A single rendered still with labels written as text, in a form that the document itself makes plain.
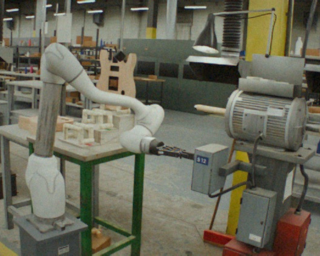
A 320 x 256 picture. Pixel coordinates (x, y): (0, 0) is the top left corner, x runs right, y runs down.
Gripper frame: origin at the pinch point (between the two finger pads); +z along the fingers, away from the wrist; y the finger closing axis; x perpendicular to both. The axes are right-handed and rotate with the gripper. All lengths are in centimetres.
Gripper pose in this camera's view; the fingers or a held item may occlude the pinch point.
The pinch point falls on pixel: (189, 155)
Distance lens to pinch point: 168.8
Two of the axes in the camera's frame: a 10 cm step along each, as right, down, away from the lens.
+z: 8.0, 1.7, -5.7
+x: 0.7, -9.8, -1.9
